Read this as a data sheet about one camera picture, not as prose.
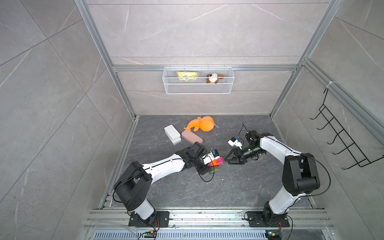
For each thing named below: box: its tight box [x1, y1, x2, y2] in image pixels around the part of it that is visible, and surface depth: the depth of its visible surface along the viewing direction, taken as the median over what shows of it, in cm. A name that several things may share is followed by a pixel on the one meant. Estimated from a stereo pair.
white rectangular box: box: [164, 124, 182, 145], surface depth 105 cm
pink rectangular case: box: [181, 129, 203, 145], surface depth 107 cm
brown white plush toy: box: [206, 73, 225, 84], surface depth 89 cm
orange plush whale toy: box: [183, 116, 215, 132], surface depth 109 cm
